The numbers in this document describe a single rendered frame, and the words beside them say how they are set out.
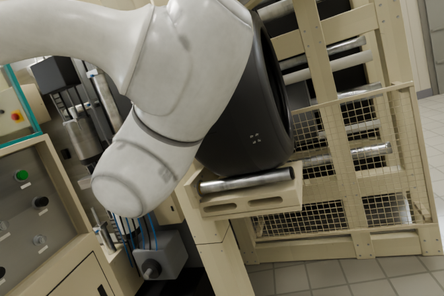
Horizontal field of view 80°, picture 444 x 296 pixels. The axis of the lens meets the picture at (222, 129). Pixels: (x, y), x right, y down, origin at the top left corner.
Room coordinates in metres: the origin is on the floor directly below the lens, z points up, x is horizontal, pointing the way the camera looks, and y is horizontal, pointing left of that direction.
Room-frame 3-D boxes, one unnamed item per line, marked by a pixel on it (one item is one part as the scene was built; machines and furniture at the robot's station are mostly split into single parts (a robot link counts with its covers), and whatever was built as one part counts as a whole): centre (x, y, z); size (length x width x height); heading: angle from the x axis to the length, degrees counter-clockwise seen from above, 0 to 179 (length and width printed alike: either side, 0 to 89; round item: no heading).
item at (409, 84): (1.23, -0.39, 0.65); 0.90 x 0.02 x 0.70; 69
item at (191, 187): (1.07, 0.11, 0.90); 0.40 x 0.03 x 0.10; 159
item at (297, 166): (1.01, -0.06, 0.80); 0.37 x 0.36 x 0.02; 159
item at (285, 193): (0.88, -0.01, 0.84); 0.36 x 0.09 x 0.06; 69
